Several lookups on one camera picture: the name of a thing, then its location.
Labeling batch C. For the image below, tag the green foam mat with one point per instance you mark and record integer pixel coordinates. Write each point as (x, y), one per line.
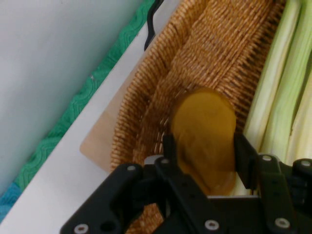
(73, 104)

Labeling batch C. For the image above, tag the pale green celery stalk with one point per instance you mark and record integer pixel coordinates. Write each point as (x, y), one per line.
(287, 73)

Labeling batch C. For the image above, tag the woven wicker basket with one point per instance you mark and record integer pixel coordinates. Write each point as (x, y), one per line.
(214, 48)

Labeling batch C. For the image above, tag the black wavy strip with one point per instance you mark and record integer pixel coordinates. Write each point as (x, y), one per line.
(151, 26)

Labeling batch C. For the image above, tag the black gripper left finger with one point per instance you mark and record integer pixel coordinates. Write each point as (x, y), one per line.
(107, 195)

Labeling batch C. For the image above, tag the light blue foam mat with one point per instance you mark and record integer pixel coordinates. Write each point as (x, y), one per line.
(8, 200)

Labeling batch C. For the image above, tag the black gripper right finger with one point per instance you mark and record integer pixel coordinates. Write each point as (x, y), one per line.
(275, 190)

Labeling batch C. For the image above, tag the bamboo cutting board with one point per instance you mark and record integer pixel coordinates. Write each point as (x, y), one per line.
(102, 139)

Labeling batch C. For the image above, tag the brown potato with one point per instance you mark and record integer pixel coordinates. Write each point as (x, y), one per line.
(204, 136)

